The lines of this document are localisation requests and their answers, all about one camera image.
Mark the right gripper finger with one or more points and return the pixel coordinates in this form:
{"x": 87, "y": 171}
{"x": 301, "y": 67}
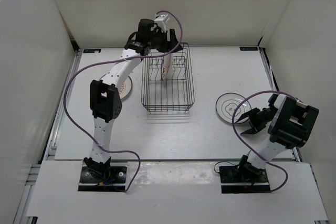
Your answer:
{"x": 247, "y": 115}
{"x": 251, "y": 130}

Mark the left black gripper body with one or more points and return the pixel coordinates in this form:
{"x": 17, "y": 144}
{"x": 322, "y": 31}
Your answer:
{"x": 158, "y": 40}

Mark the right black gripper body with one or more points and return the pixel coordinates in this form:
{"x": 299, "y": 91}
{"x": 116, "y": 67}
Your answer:
{"x": 263, "y": 117}

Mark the red-patterned plate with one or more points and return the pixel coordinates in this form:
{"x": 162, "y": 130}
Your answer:
{"x": 166, "y": 66}
{"x": 126, "y": 88}

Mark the white plate teal rim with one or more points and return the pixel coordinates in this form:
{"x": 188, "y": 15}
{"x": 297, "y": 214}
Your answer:
{"x": 226, "y": 105}

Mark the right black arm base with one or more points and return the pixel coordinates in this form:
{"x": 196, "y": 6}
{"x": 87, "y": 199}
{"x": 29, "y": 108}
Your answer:
{"x": 240, "y": 181}

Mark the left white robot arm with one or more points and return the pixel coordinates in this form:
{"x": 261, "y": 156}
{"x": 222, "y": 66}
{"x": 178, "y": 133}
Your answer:
{"x": 105, "y": 101}

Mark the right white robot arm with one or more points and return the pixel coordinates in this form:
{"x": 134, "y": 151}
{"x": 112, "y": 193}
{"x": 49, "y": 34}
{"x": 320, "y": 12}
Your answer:
{"x": 291, "y": 123}

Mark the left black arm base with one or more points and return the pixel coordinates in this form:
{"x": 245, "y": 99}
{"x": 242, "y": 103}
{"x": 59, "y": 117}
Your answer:
{"x": 113, "y": 181}

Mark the right dark table label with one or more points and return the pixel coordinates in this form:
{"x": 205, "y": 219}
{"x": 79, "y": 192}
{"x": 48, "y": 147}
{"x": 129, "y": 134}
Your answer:
{"x": 248, "y": 48}

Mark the dark table label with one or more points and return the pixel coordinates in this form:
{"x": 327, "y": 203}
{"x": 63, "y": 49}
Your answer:
{"x": 248, "y": 48}
{"x": 91, "y": 51}

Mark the left dark table label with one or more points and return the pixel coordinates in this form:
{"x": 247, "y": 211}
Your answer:
{"x": 91, "y": 51}

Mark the white front board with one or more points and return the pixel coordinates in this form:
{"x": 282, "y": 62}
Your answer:
{"x": 169, "y": 192}

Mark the metal wire dish rack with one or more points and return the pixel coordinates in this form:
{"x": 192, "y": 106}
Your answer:
{"x": 175, "y": 93}

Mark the aluminium table frame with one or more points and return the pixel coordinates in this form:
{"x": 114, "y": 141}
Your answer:
{"x": 48, "y": 153}

